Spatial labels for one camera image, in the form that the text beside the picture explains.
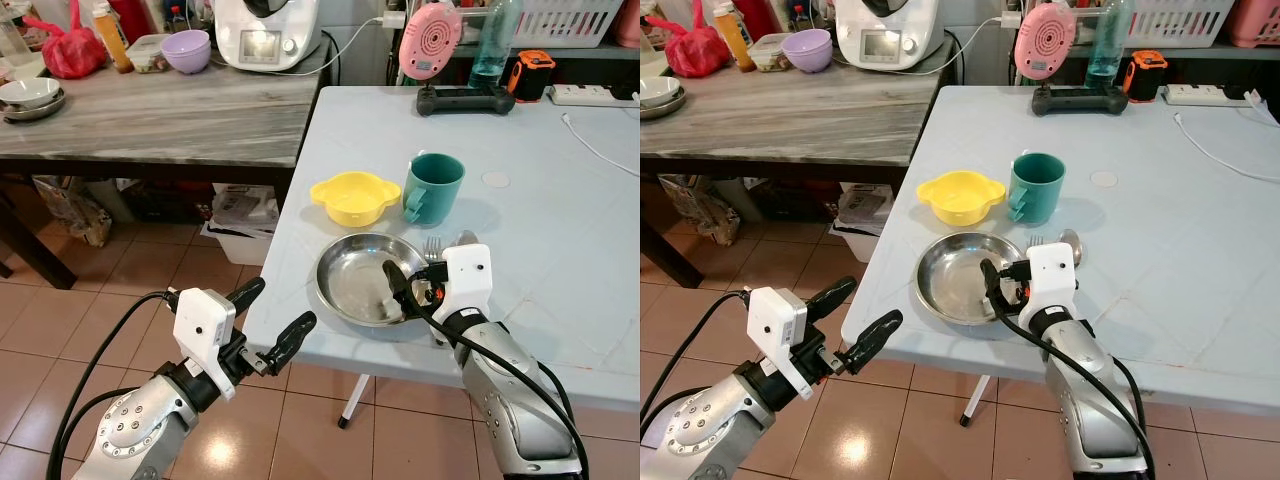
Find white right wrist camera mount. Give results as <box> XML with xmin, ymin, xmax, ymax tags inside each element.
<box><xmin>1018</xmin><ymin>243</ymin><xmax>1078</xmax><ymax>317</ymax></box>
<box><xmin>440</xmin><ymin>243</ymin><xmax>494</xmax><ymax>320</ymax></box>

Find crumpled clear plastic bags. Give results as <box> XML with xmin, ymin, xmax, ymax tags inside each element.
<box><xmin>31</xmin><ymin>176</ymin><xmax>114</xmax><ymax>248</ymax></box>
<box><xmin>654</xmin><ymin>175</ymin><xmax>742</xmax><ymax>247</ymax></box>

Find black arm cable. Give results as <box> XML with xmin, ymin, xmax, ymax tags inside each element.
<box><xmin>640</xmin><ymin>289</ymin><xmax>753</xmax><ymax>433</ymax></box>
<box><xmin>44</xmin><ymin>289</ymin><xmax>179</xmax><ymax>480</ymax></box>
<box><xmin>414</xmin><ymin>288</ymin><xmax>592</xmax><ymax>480</ymax></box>
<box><xmin>990</xmin><ymin>288</ymin><xmax>1158</xmax><ymax>480</ymax></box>

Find red container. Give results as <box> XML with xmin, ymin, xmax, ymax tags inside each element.
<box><xmin>734</xmin><ymin>0</ymin><xmax>778</xmax><ymax>43</ymax></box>
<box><xmin>108</xmin><ymin>0</ymin><xmax>153</xmax><ymax>43</ymax></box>

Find teal clear water bottle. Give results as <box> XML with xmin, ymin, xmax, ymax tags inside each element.
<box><xmin>469</xmin><ymin>0</ymin><xmax>524</xmax><ymax>90</ymax></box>
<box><xmin>1085</xmin><ymin>0</ymin><xmax>1135</xmax><ymax>87</ymax></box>

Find yellow plastic bowl with handles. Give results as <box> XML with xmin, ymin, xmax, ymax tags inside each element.
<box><xmin>309</xmin><ymin>171</ymin><xmax>402</xmax><ymax>229</ymax></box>
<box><xmin>916</xmin><ymin>170</ymin><xmax>1008</xmax><ymax>228</ymax></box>

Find orange sauce bottle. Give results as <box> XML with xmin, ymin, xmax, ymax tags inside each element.
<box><xmin>91</xmin><ymin>2</ymin><xmax>135</xmax><ymax>74</ymax></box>
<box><xmin>712</xmin><ymin>2</ymin><xmax>758</xmax><ymax>73</ymax></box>

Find pink round desk fan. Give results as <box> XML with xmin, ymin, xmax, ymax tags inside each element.
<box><xmin>1013</xmin><ymin>2</ymin><xmax>1079</xmax><ymax>82</ymax></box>
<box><xmin>398</xmin><ymin>2</ymin><xmax>465</xmax><ymax>84</ymax></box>

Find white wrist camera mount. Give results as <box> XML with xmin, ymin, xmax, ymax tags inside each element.
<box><xmin>1018</xmin><ymin>243</ymin><xmax>1078</xmax><ymax>317</ymax></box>
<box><xmin>440</xmin><ymin>243</ymin><xmax>494</xmax><ymax>320</ymax></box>
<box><xmin>747</xmin><ymin>287</ymin><xmax>812</xmax><ymax>400</ymax></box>
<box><xmin>172</xmin><ymin>288</ymin><xmax>238</xmax><ymax>400</ymax></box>

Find green plastic mug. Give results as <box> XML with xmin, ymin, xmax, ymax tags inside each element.
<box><xmin>1007</xmin><ymin>152</ymin><xmax>1068</xmax><ymax>226</ymax></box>
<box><xmin>402</xmin><ymin>152</ymin><xmax>467</xmax><ymax>228</ymax></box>

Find white plastic basket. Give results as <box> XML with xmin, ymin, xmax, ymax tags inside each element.
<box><xmin>1129</xmin><ymin>0</ymin><xmax>1234</xmax><ymax>49</ymax></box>
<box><xmin>514</xmin><ymin>0</ymin><xmax>622</xmax><ymax>50</ymax></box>

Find white appliance power cord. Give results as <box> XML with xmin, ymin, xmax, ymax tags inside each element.
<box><xmin>316</xmin><ymin>14</ymin><xmax>407</xmax><ymax>77</ymax></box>
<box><xmin>940</xmin><ymin>14</ymin><xmax>1019</xmax><ymax>73</ymax></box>

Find grey marble counter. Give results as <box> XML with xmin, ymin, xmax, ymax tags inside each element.
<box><xmin>0</xmin><ymin>55</ymin><xmax>333</xmax><ymax>291</ymax></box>
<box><xmin>640</xmin><ymin>55</ymin><xmax>951</xmax><ymax>291</ymax></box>

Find white storage box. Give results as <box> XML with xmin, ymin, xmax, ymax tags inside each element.
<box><xmin>829</xmin><ymin>183</ymin><xmax>907</xmax><ymax>264</ymax></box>
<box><xmin>206</xmin><ymin>183</ymin><xmax>282</xmax><ymax>267</ymax></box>

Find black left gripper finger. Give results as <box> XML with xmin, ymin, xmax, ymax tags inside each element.
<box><xmin>228</xmin><ymin>277</ymin><xmax>268</xmax><ymax>318</ymax></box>
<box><xmin>805</xmin><ymin>276</ymin><xmax>858</xmax><ymax>323</ymax></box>
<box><xmin>257</xmin><ymin>310</ymin><xmax>319</xmax><ymax>377</ymax></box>
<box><xmin>838</xmin><ymin>309</ymin><xmax>905</xmax><ymax>377</ymax></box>

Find purple plastic bowl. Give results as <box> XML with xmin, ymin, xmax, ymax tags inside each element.
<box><xmin>780</xmin><ymin>28</ymin><xmax>835</xmax><ymax>75</ymax></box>
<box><xmin>160</xmin><ymin>29</ymin><xmax>214</xmax><ymax>76</ymax></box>

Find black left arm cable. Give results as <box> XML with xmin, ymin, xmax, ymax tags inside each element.
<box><xmin>640</xmin><ymin>289</ymin><xmax>753</xmax><ymax>433</ymax></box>
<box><xmin>44</xmin><ymin>289</ymin><xmax>179</xmax><ymax>480</ymax></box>

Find white kitchen cooking machine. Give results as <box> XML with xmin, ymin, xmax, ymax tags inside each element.
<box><xmin>214</xmin><ymin>0</ymin><xmax>322</xmax><ymax>74</ymax></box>
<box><xmin>834</xmin><ymin>0</ymin><xmax>947</xmax><ymax>70</ymax></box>

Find clear lidded food container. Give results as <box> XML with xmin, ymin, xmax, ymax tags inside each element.
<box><xmin>747</xmin><ymin>33</ymin><xmax>792</xmax><ymax>73</ymax></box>
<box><xmin>125</xmin><ymin>34</ymin><xmax>172</xmax><ymax>74</ymax></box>

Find round stainless steel plate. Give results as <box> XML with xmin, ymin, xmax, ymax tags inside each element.
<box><xmin>914</xmin><ymin>232</ymin><xmax>1028</xmax><ymax>327</ymax></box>
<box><xmin>315</xmin><ymin>233</ymin><xmax>435</xmax><ymax>329</ymax></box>

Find thin white charging cable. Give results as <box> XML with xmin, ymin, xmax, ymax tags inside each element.
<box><xmin>561</xmin><ymin>113</ymin><xmax>641</xmax><ymax>180</ymax></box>
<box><xmin>1175</xmin><ymin>113</ymin><xmax>1280</xmax><ymax>185</ymax></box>

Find white folding table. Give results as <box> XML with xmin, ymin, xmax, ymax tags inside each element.
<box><xmin>840</xmin><ymin>85</ymin><xmax>1280</xmax><ymax>428</ymax></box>
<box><xmin>243</xmin><ymin>85</ymin><xmax>641</xmax><ymax>430</ymax></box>

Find red plastic bag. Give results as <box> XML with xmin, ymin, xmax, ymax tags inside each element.
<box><xmin>21</xmin><ymin>14</ymin><xmax>108</xmax><ymax>81</ymax></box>
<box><xmin>647</xmin><ymin>14</ymin><xmax>732</xmax><ymax>80</ymax></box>

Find orange and black device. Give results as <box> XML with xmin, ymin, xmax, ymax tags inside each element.
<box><xmin>1121</xmin><ymin>50</ymin><xmax>1169</xmax><ymax>102</ymax></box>
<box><xmin>506</xmin><ymin>50</ymin><xmax>558</xmax><ymax>105</ymax></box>

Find black game controller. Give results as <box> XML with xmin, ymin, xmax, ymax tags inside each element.
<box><xmin>1031</xmin><ymin>84</ymin><xmax>1130</xmax><ymax>117</ymax></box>
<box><xmin>416</xmin><ymin>84</ymin><xmax>518</xmax><ymax>118</ymax></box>

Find white power strip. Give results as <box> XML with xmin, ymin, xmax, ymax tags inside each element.
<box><xmin>548</xmin><ymin>84</ymin><xmax>623</xmax><ymax>109</ymax></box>
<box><xmin>1162</xmin><ymin>84</ymin><xmax>1252</xmax><ymax>108</ymax></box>

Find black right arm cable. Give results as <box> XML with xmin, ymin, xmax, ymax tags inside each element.
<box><xmin>414</xmin><ymin>288</ymin><xmax>592</xmax><ymax>480</ymax></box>
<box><xmin>990</xmin><ymin>288</ymin><xmax>1158</xmax><ymax>480</ymax></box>

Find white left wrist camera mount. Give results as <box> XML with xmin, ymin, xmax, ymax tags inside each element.
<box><xmin>172</xmin><ymin>288</ymin><xmax>238</xmax><ymax>400</ymax></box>
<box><xmin>747</xmin><ymin>287</ymin><xmax>812</xmax><ymax>400</ymax></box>

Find pink plastic basket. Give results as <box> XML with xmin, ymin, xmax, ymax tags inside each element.
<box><xmin>614</xmin><ymin>0</ymin><xmax>641</xmax><ymax>49</ymax></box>
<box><xmin>1227</xmin><ymin>0</ymin><xmax>1280</xmax><ymax>49</ymax></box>

